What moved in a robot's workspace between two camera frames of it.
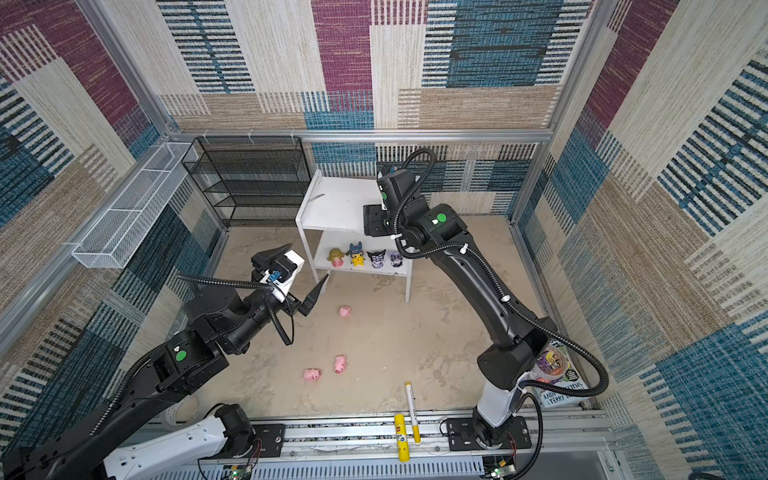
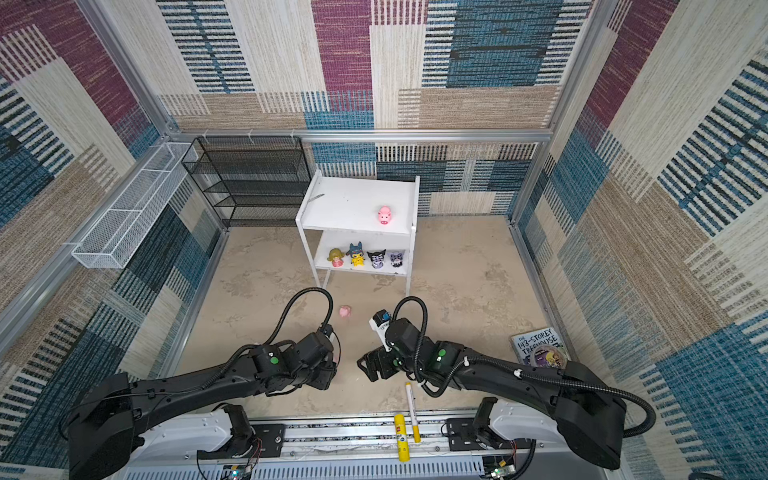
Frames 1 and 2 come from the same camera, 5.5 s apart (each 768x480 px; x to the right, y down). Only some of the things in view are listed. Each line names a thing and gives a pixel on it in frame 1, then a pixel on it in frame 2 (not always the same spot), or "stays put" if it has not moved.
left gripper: (290, 306) → (328, 373)
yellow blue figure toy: (357, 255) stays put
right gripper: (372, 215) → (381, 356)
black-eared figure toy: (377, 258) stays put
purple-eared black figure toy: (396, 260) stays put
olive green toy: (336, 257) stays put
